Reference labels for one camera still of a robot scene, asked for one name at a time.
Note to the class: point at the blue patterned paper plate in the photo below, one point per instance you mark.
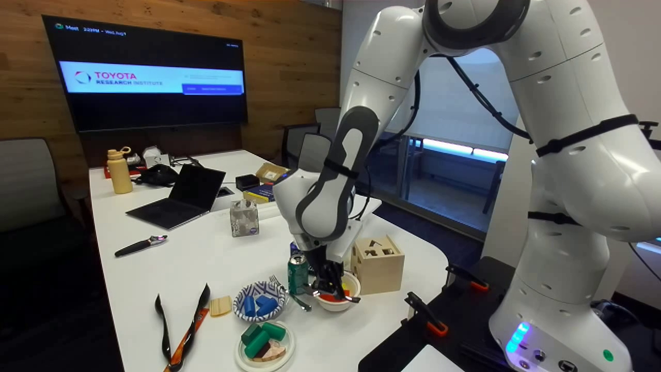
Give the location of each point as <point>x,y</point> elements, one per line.
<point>240,310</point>

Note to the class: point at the green cylinder block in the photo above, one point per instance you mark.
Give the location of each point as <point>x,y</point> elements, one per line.
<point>257,346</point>
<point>275,332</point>
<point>250,334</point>

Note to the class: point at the green soda can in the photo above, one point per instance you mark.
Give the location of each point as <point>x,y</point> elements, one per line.
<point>298,276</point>

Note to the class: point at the white paper plate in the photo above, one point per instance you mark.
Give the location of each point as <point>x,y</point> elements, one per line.
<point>284,355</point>

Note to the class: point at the tan flat piece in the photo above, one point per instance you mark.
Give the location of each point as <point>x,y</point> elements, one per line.
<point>220,307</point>

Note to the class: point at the black cloth bag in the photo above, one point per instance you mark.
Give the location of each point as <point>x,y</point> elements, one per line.
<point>158,174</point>

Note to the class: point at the tan cardboard box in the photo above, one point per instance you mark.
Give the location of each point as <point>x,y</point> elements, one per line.
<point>271,172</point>

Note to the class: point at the blue block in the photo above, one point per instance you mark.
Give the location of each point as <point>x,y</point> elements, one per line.
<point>261,302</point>

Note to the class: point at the grey plastic utensil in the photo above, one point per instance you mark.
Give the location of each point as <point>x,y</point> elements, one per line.
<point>303,302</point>

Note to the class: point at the black bar clamp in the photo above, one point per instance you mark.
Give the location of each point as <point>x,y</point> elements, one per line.
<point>471,279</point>
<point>425,312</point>

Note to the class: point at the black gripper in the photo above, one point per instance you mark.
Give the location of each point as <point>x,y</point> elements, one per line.
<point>324,252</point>

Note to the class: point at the grey patterned cube box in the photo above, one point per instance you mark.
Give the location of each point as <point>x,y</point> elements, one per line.
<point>244,219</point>

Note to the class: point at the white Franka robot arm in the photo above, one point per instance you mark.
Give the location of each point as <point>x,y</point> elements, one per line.
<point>586,172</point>

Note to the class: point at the red rectangular block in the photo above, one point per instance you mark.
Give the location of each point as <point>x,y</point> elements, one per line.
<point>332,298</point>

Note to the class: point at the grey office chair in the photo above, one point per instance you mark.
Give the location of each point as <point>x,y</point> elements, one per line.
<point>313,153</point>
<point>28,179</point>
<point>293,146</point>

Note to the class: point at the black orange tongs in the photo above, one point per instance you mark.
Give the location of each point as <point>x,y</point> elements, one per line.
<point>186,337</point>

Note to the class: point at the black marker pen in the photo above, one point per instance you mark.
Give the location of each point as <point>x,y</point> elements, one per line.
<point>138,246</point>

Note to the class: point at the yellow water bottle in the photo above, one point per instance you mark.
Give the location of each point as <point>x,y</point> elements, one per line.
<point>121,177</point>

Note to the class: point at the small black box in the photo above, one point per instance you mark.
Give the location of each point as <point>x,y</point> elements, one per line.
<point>246,183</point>

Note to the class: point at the wooden shape sorter box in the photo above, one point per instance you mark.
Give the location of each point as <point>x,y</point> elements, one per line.
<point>379,271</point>

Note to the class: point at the white bowl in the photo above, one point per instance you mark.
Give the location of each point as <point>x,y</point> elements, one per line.
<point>352,285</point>

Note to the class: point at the black laptop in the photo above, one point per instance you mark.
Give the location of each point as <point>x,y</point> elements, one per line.
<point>186,192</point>

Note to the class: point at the wall mounted TV monitor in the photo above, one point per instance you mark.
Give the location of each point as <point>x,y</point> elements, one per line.
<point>138,41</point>

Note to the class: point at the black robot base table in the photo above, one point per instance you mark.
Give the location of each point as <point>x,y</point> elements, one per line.
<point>476,323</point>

